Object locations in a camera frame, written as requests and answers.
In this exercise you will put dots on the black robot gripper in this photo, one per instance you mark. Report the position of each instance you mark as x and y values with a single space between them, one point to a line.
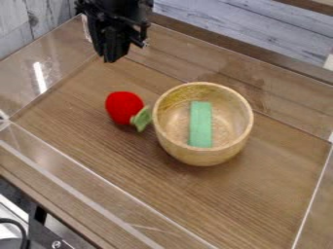
116 22

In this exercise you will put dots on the red plush object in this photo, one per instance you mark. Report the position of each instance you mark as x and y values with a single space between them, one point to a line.
124 105

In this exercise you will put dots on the wooden bowl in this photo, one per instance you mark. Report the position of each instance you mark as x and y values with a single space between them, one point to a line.
233 122

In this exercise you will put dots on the green rectangular block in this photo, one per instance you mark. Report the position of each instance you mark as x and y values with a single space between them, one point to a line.
201 124

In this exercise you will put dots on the clear acrylic front wall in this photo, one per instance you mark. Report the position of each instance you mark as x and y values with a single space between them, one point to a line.
108 215

